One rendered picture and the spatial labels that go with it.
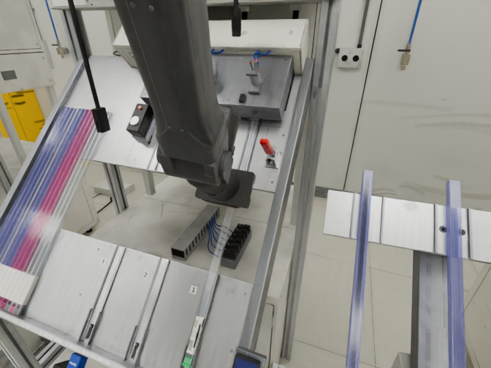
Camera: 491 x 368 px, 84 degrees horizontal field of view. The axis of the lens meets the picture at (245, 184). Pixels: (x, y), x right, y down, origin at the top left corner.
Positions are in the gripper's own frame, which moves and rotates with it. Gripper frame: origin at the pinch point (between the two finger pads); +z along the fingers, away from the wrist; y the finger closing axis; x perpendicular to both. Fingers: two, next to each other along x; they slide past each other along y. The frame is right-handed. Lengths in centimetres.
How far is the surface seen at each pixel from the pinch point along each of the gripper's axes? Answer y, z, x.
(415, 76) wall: -61, 121, -116
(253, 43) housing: 2.8, -5.4, -32.6
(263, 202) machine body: 6, 59, -7
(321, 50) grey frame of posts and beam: -11.3, -0.4, -35.6
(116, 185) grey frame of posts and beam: 59, 34, 1
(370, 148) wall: -46, 156, -77
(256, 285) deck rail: -8.8, -4.0, 15.9
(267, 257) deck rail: -9.6, -3.5, 10.7
